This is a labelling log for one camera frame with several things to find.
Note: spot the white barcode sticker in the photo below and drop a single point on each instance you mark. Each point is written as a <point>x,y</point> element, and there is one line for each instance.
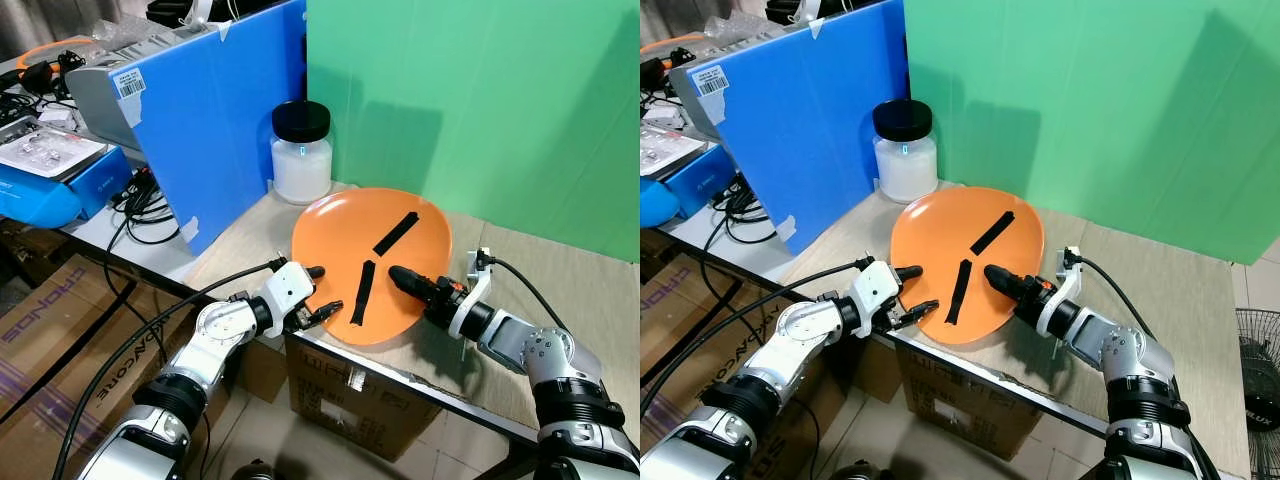
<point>710,80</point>
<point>128,82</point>

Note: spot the white jar with black lid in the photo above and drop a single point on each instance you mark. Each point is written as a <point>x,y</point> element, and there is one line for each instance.
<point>905,165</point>
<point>301,165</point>

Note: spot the large printed cardboard box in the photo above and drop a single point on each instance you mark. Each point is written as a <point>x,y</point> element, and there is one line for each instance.
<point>690,300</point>
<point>60,330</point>

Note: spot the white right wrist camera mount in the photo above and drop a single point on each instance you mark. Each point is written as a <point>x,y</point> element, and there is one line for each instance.
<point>468,312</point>
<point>1052,308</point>

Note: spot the white printed blister pack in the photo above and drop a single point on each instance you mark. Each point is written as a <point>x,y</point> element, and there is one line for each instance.
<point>45,150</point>
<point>665,150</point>

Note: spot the blue product box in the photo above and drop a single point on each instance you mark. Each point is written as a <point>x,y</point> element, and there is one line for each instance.
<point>695,180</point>
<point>70,195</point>

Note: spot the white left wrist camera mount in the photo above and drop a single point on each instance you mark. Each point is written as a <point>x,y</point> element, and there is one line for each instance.
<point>876,283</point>
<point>289,284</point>

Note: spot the grey plastic case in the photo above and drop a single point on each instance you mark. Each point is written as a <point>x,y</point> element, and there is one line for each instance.
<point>100,100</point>
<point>690,105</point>

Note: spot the long black tape strip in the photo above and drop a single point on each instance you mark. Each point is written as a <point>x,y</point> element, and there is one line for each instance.
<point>362,293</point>
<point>958,293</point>

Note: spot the blue corrugated plastic board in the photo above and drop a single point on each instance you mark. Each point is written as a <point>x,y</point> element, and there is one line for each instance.
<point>220,130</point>
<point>810,130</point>

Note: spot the orange plastic plate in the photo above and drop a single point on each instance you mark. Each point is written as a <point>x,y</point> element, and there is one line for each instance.
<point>935,230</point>
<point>340,230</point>

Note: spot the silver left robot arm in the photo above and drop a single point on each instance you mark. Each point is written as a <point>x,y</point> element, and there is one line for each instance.
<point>222,330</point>
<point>805,328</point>

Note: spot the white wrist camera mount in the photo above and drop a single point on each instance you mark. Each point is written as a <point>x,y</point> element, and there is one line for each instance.
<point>876,283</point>
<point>468,312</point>
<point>289,284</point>
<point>1052,308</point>

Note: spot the black standing fan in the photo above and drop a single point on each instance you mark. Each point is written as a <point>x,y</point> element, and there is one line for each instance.
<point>1262,370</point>

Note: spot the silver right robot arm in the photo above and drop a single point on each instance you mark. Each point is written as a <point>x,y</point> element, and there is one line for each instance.
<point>540,355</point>
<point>1130,355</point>

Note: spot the short black tape strip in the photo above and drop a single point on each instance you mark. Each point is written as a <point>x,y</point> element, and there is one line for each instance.
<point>396,234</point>
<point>992,233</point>

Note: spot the green backdrop board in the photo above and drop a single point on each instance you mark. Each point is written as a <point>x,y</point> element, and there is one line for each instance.
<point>480,110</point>
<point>1090,110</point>

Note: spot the cardboard box with white label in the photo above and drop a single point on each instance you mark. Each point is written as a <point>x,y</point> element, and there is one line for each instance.
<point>340,400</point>
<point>960,400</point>

